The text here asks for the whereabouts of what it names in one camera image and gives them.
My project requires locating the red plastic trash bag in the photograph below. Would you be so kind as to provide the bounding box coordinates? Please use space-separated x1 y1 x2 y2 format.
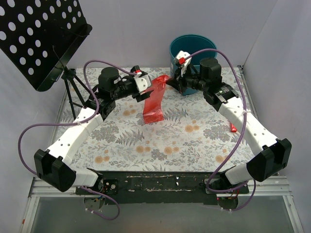
143 75 170 124

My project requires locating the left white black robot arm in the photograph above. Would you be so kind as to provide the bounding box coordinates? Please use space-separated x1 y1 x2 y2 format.
34 66 152 194

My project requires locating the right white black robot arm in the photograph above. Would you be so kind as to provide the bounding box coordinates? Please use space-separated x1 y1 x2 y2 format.
167 52 292 193

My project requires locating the teal plastic trash bin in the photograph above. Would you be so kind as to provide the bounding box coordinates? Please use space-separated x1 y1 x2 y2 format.
169 34 218 96

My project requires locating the floral patterned table mat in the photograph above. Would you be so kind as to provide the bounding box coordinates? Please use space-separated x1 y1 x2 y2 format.
46 67 270 173

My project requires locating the small rolled red bag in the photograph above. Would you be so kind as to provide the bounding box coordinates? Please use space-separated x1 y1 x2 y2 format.
230 123 238 133

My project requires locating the black perforated music stand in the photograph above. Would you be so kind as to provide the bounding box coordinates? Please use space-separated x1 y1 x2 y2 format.
0 0 107 124

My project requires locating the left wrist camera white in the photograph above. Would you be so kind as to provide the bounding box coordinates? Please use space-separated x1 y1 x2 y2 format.
130 65 152 93

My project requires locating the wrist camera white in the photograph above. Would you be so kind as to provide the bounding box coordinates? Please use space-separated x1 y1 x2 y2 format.
130 65 152 93
174 50 191 77

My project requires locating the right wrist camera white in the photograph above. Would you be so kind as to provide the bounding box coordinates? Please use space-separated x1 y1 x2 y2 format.
174 50 191 77

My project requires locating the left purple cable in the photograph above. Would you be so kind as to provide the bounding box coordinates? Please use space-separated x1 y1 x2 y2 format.
18 59 141 221

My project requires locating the purple cable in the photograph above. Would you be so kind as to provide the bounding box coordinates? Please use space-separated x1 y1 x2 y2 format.
181 48 257 212
18 59 141 221

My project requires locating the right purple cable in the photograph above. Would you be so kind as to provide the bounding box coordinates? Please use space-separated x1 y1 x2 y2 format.
181 48 257 212

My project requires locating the aluminium frame rail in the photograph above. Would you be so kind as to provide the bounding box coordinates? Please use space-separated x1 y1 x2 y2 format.
20 65 304 233

